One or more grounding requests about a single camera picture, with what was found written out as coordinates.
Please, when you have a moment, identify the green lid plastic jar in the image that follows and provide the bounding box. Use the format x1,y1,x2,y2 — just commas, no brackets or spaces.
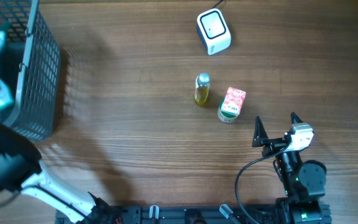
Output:
218,101,238,123

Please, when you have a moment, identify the red white tissue pack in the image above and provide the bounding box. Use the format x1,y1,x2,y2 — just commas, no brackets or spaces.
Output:
221,87,246,116

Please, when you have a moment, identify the yellow Vim liquid bottle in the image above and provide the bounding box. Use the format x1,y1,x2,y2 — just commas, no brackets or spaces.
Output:
194,73,211,106

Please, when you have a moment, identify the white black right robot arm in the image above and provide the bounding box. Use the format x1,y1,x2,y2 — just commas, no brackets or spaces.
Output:
252,112,332,224

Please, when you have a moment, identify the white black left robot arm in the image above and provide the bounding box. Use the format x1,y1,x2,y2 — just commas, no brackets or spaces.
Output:
0,123,117,223

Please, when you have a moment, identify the white barcode scanner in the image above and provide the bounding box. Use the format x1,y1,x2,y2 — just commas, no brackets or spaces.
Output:
196,8,232,55

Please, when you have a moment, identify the dark grey plastic basket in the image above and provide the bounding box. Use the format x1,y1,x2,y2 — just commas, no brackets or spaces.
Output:
0,0,61,141

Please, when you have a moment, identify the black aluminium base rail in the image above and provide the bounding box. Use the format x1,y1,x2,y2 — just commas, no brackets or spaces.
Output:
54,203,333,224

